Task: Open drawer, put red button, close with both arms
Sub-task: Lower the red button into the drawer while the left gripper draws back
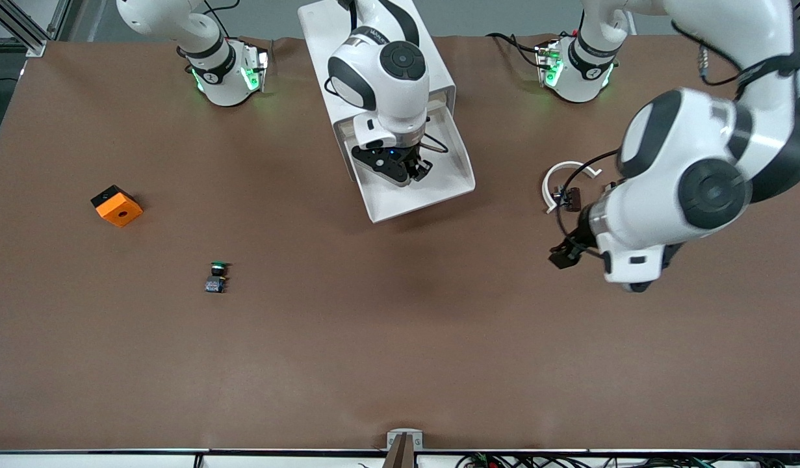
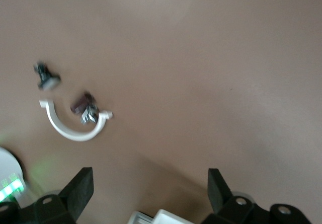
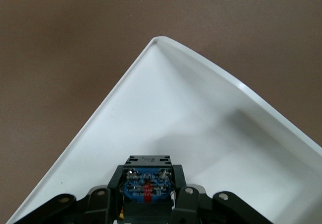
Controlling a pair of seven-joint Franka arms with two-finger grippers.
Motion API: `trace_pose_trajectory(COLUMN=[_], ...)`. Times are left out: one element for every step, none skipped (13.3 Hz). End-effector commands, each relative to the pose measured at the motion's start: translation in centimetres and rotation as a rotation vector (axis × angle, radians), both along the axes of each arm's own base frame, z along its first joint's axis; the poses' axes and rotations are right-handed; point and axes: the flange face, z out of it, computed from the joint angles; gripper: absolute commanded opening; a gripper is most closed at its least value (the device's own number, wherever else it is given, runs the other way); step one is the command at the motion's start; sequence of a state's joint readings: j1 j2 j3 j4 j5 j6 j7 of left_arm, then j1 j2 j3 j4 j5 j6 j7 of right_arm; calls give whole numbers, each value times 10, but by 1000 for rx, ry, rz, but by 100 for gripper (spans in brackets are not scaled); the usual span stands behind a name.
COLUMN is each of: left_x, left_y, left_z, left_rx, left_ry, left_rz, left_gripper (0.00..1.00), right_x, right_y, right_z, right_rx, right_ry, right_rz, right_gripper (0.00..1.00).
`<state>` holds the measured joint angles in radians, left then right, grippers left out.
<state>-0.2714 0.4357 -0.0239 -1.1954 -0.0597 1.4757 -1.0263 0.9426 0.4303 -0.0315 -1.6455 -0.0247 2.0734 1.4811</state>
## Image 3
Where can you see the red push button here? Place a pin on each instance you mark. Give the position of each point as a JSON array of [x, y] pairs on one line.
[[148, 183]]

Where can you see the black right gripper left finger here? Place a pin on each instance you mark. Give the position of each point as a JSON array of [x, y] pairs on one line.
[[100, 206]]

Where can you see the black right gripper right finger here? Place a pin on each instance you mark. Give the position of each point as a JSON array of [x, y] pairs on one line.
[[191, 206]]

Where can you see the white plastic drawer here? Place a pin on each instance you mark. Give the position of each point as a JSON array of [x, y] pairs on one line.
[[176, 108]]

